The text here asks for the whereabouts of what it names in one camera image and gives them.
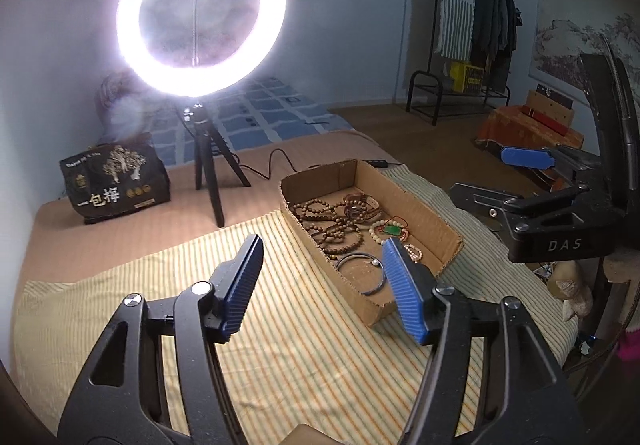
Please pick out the tan bed sheet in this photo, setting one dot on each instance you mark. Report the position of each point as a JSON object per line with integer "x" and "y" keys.
{"x": 200, "y": 204}

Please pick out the black clothes rack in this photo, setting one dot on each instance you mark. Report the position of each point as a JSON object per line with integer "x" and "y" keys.
{"x": 468, "y": 62}

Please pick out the landscape wall painting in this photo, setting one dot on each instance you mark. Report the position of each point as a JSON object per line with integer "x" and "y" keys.
{"x": 565, "y": 29}

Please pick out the striped yellow cloth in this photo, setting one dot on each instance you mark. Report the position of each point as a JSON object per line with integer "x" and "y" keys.
{"x": 301, "y": 356}

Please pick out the black thin bangle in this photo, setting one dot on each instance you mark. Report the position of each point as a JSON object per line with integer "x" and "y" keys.
{"x": 364, "y": 277}

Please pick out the black cable switch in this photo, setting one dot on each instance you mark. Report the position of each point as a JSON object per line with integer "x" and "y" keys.
{"x": 380, "y": 163}

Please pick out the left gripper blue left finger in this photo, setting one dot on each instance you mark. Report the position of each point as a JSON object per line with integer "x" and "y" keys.
{"x": 233, "y": 284}

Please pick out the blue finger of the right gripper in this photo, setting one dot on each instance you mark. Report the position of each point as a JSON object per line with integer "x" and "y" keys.
{"x": 527, "y": 158}
{"x": 484, "y": 202}

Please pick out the folded floral quilt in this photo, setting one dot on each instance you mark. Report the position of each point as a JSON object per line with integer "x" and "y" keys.
{"x": 125, "y": 106}

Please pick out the white striped hanging towel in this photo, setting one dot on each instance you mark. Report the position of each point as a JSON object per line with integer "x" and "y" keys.
{"x": 455, "y": 29}

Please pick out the red brown bangle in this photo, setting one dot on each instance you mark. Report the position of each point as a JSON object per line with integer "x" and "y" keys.
{"x": 361, "y": 208}

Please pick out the orange covered stool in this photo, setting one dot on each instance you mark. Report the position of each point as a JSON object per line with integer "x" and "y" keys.
{"x": 541, "y": 122}

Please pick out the yellow box on rack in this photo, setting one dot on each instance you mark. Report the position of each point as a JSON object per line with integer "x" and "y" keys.
{"x": 465, "y": 78}

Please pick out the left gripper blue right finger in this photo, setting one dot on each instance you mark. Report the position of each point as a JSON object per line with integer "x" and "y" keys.
{"x": 412, "y": 285}

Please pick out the black tripod stand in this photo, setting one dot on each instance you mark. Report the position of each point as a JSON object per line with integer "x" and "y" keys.
{"x": 206, "y": 136}

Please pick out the black snack bag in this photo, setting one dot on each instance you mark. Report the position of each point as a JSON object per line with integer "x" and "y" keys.
{"x": 114, "y": 180}

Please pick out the dark hanging clothes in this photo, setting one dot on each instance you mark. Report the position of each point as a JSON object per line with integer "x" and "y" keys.
{"x": 494, "y": 39}

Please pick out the white gloved right hand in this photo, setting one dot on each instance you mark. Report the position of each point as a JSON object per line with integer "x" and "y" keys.
{"x": 568, "y": 282}

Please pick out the cardboard box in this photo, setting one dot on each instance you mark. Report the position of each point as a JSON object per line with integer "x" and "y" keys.
{"x": 312, "y": 202}

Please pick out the white ring light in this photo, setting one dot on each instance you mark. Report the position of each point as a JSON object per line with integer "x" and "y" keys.
{"x": 195, "y": 48}

